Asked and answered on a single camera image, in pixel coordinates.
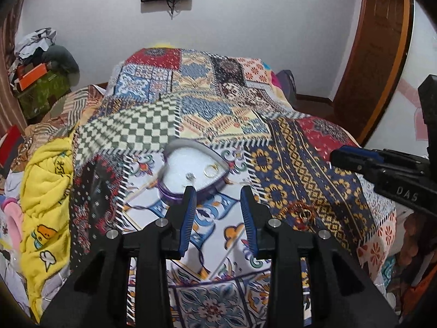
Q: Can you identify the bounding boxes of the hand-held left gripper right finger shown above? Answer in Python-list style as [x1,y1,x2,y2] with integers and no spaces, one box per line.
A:
[240,185,401,328]

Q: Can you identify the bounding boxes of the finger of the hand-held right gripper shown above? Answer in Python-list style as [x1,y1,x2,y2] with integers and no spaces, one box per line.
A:
[330,145,385,179]

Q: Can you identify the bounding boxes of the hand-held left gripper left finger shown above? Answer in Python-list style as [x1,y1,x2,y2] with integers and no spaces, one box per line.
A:
[40,185,198,328]

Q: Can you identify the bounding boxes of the purple heart-shaped tin box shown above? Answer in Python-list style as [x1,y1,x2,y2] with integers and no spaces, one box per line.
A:
[158,139,230,206]

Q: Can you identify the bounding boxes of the colourful patchwork blanket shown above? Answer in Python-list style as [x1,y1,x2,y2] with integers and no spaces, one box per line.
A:
[70,47,398,328]

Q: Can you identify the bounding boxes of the white door with pink print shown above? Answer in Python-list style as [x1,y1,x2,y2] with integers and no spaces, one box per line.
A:
[364,3,437,165]

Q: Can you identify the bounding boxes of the grey purple backpack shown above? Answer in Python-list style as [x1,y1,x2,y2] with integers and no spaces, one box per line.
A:
[276,70,298,100]

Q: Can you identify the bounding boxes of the brown wooden door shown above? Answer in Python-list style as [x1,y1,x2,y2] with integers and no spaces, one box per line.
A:
[333,0,416,148]

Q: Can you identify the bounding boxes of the yellow cartoon towel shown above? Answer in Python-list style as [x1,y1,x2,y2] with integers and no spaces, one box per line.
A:
[19,136,78,322]

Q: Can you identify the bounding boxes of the striped brown bedsheet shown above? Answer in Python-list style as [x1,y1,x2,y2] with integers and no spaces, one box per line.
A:
[23,84,110,146]

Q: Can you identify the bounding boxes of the pink plush item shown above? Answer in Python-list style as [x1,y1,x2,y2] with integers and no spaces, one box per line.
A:
[0,195,25,244]

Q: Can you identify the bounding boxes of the green patterned cloth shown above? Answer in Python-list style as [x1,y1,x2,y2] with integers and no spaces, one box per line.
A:
[17,70,73,121]

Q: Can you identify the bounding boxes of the dark grey garment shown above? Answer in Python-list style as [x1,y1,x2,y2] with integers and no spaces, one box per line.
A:
[44,45,81,76]

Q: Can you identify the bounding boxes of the orange box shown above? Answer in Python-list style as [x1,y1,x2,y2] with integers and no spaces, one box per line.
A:
[17,63,49,91]

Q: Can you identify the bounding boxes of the striped red curtain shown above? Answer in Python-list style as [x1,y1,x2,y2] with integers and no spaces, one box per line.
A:
[0,0,28,138]

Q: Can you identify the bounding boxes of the pile of grey white clothes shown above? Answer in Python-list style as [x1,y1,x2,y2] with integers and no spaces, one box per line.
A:
[14,27,57,63]

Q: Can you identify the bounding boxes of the gold ring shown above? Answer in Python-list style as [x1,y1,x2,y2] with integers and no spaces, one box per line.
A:
[203,163,223,179]

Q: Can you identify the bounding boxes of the black monitor cable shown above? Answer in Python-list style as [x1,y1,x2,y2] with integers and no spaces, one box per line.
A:
[165,0,182,18]

